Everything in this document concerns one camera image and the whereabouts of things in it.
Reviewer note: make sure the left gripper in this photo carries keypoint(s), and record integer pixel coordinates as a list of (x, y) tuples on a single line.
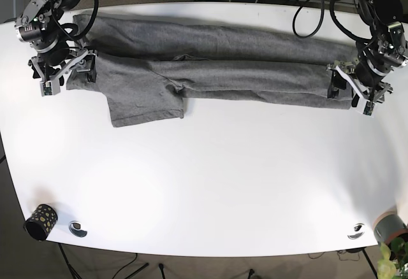
[(367, 87)]

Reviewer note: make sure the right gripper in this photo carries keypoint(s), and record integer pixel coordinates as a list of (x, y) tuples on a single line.
[(80, 61)]

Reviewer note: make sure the grey heather T-shirt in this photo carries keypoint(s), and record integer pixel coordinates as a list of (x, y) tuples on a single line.
[(146, 69)]

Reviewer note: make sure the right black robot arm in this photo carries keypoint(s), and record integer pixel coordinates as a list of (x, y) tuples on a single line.
[(58, 47)]

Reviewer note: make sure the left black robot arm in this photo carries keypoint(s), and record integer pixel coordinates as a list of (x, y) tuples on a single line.
[(385, 50)]

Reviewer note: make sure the right silver table grommet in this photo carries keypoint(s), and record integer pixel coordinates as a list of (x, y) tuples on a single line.
[(357, 231)]

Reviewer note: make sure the silver table grommet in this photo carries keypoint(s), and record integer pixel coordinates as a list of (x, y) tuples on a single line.
[(77, 230), (357, 231)]

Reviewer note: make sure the grey flower pot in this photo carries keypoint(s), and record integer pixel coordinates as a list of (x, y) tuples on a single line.
[(388, 227)]

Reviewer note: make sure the left silver table grommet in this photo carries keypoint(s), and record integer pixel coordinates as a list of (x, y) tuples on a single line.
[(77, 230)]

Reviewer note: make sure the black gold-dotted cup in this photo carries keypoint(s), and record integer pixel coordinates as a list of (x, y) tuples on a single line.
[(41, 222)]

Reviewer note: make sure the green potted plant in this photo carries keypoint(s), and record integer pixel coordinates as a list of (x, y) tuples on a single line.
[(393, 261)]

